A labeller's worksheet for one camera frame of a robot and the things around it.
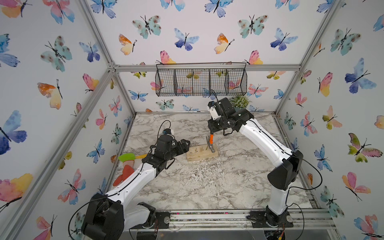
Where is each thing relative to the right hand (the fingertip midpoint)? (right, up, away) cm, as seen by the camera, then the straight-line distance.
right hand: (211, 123), depth 80 cm
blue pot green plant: (+22, +15, +27) cm, 38 cm away
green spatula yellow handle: (-52, -21, +18) cm, 59 cm away
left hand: (-13, -11, +3) cm, 17 cm away
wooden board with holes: (-6, -18, +14) cm, 24 cm away
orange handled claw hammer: (0, -11, +5) cm, 12 cm away
